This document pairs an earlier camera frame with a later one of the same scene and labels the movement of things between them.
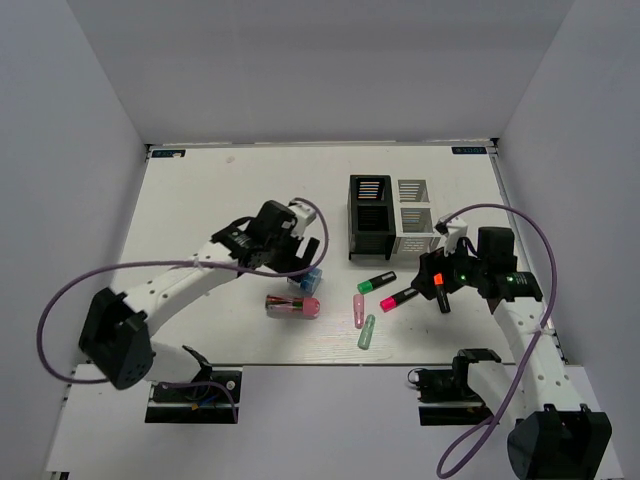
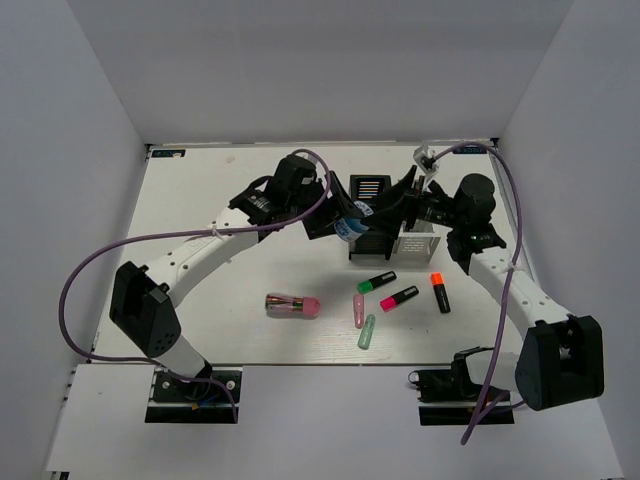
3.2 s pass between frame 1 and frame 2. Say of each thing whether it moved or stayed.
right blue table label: stayed
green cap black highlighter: stayed
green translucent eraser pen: stayed
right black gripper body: moved
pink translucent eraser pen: stayed
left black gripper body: moved
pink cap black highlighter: stayed
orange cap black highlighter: stayed
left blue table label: stayed
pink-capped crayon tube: stayed
